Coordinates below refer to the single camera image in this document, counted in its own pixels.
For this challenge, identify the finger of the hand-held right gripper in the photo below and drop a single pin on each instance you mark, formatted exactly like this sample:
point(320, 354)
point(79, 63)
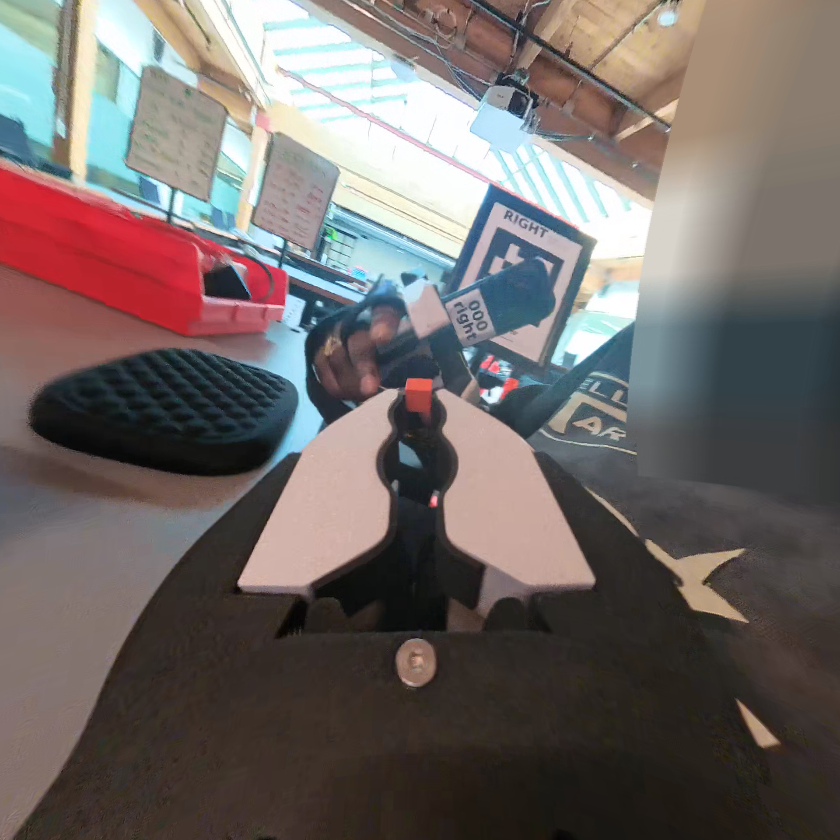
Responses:
point(458, 373)

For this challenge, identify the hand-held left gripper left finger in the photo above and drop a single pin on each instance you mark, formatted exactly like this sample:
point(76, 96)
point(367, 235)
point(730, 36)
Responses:
point(322, 512)

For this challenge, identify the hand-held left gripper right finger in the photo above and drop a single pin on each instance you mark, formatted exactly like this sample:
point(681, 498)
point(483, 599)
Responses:
point(512, 519)

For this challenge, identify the small red block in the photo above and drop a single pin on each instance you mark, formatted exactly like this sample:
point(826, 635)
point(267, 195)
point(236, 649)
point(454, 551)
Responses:
point(420, 391)

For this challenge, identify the red plastic bin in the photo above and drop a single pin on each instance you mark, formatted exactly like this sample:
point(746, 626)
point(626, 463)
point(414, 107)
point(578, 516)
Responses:
point(105, 263)

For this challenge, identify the person's right forearm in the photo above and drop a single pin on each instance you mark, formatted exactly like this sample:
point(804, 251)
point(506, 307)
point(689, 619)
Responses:
point(313, 387)

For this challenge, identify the person's right hand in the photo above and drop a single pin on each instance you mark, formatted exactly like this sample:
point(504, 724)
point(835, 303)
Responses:
point(348, 361)

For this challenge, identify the printed marker sign board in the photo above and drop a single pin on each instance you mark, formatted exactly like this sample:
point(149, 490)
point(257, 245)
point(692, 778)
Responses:
point(545, 230)

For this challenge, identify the white ceiling projector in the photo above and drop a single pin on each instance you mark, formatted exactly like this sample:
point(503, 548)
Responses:
point(503, 118)

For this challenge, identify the black dimpled pad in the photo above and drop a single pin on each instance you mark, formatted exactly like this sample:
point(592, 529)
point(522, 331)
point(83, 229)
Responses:
point(158, 407)

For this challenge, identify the written whiteboard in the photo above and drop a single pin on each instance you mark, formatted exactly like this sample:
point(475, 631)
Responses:
point(175, 131)
point(295, 190)

